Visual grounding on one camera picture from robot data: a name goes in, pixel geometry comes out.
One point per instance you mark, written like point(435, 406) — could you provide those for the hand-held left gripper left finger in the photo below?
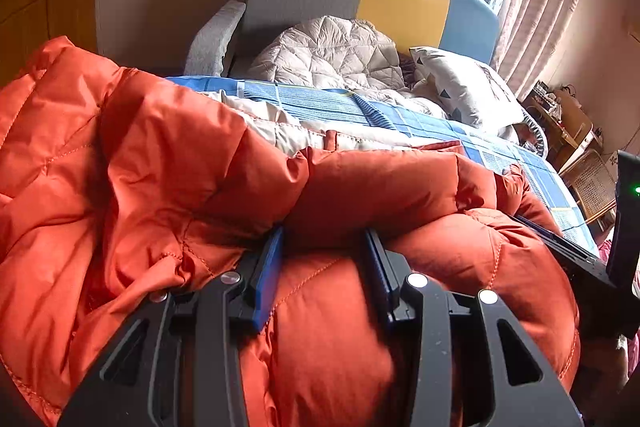
point(267, 277)

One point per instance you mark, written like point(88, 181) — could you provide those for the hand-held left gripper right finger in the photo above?
point(382, 277)

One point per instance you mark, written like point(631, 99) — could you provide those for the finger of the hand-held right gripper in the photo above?
point(575, 257)

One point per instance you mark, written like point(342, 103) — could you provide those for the orange puffer jacket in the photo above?
point(165, 167)

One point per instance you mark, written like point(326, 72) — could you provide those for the pink cloth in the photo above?
point(605, 252)

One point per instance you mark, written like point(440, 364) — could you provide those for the wicker back chair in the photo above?
point(592, 189)

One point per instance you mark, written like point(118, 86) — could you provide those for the solid back wooden chair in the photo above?
point(575, 129)

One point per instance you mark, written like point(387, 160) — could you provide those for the cluttered wooden desk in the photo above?
point(555, 117)

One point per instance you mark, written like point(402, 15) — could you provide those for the grey ruffled cushion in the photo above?
point(535, 132)

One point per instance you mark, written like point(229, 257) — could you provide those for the blue checked bed sheet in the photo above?
point(425, 122)

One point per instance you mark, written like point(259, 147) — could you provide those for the white patterned pillow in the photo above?
point(465, 87)

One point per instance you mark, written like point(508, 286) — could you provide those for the beige quilted jacket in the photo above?
point(330, 52)

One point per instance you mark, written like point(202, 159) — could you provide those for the grey padded bed side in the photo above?
point(215, 39)

